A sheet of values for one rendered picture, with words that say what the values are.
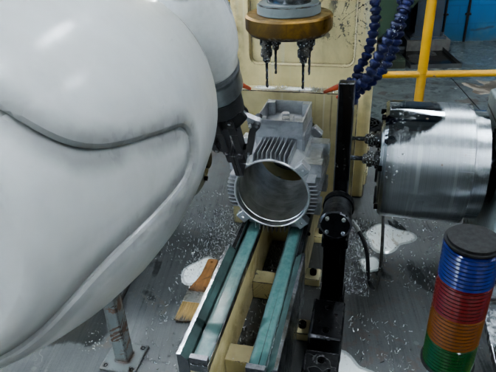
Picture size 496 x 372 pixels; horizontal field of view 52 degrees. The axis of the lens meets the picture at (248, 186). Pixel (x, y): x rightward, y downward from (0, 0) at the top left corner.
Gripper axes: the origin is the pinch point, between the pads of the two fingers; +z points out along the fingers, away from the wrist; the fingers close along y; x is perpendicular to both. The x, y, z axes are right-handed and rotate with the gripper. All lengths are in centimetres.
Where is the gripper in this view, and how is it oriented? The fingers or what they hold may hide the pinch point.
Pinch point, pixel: (238, 160)
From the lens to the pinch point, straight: 98.0
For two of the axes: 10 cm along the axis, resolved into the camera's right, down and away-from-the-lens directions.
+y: -9.7, -0.8, 2.2
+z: 1.5, 5.1, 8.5
